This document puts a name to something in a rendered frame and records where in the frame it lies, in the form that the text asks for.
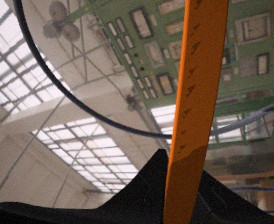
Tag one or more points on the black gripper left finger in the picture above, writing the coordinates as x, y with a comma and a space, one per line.
142, 201

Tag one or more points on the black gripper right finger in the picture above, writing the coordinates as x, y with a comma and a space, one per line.
216, 204

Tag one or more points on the orange long bar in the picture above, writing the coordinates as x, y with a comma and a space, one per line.
201, 62

